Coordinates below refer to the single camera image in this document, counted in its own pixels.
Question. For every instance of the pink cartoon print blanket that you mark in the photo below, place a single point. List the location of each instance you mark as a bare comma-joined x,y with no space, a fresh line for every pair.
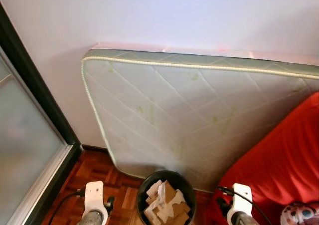
301,214

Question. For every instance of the black round waste bin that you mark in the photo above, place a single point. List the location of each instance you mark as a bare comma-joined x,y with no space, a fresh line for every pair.
149,182

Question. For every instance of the brown cardboard scraps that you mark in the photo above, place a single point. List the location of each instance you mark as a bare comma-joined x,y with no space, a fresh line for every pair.
169,205

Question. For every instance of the dark wooden baseboard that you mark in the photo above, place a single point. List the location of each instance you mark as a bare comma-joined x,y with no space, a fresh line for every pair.
94,148

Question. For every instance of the red fabric sofa cushion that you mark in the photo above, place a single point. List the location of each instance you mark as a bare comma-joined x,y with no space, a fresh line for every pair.
279,165

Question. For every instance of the frosted glass sliding wardrobe door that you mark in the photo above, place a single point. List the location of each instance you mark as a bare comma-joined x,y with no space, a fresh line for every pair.
25,135

